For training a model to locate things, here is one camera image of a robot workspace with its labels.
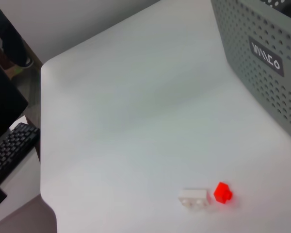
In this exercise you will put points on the small red toy brick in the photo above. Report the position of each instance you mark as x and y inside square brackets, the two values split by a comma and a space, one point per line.
[221, 193]

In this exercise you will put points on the black computer monitor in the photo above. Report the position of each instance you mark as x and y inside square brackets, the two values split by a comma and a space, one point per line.
[4, 104]

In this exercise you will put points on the white toy brick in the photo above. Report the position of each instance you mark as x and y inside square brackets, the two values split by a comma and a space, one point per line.
[194, 195]

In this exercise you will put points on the person's dark trouser leg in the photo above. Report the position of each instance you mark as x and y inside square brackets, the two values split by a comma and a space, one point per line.
[7, 31]

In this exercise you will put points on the black computer keyboard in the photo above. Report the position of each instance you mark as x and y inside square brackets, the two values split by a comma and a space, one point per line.
[12, 145]

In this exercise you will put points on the grey perforated plastic storage basket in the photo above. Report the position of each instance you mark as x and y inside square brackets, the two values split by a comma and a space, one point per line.
[257, 60]

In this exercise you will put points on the black shoe with white sole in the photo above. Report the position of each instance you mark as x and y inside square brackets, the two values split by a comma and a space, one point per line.
[27, 63]

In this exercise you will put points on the white side desk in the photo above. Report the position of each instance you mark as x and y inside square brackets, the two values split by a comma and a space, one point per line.
[21, 182]

